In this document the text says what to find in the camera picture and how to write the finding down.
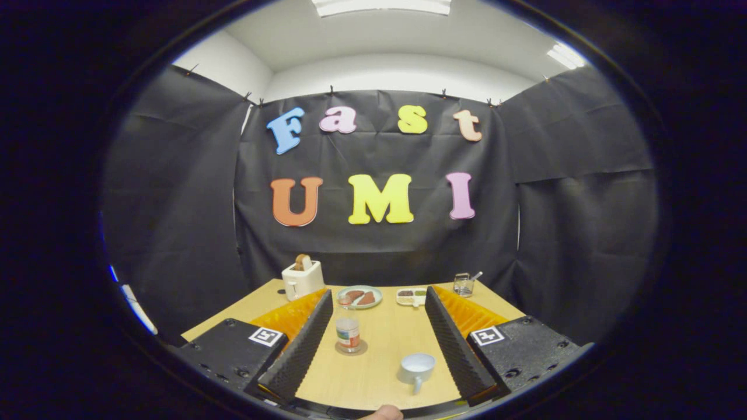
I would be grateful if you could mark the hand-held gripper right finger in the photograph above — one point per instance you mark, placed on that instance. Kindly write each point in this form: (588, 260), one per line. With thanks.
(455, 344)

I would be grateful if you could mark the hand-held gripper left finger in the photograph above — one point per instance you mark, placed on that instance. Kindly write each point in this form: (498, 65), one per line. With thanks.
(300, 350)

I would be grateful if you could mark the white cup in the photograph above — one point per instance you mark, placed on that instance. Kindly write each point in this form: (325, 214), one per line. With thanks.
(416, 367)

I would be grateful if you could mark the clear plastic juice bottle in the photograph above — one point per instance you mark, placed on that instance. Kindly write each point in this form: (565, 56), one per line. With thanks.
(348, 335)

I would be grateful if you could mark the round brown coaster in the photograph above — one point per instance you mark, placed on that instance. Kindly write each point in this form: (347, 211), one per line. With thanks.
(363, 349)

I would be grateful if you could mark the white divided dish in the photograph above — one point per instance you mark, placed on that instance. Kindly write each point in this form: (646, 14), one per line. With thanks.
(410, 297)

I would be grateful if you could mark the white toaster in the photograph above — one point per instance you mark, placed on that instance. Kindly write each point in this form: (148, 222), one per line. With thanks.
(302, 284)

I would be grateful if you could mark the wooden table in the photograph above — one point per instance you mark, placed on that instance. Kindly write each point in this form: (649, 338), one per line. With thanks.
(385, 338)

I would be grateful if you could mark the brown meat slice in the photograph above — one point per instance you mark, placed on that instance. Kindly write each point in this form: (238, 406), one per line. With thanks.
(367, 299)
(352, 296)

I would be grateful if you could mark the toast bread slice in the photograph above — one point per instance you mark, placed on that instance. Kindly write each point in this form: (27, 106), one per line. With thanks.
(302, 262)

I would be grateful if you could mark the pale green plate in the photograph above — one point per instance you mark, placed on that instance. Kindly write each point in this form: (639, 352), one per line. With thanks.
(378, 294)

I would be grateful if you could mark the black backdrop cloth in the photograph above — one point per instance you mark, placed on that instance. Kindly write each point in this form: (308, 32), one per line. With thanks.
(379, 251)

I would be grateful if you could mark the small ceiling light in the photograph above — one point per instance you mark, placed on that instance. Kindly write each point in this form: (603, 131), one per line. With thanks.
(565, 56)

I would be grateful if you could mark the long ceiling light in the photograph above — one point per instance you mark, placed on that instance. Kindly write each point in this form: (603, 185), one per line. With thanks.
(382, 6)

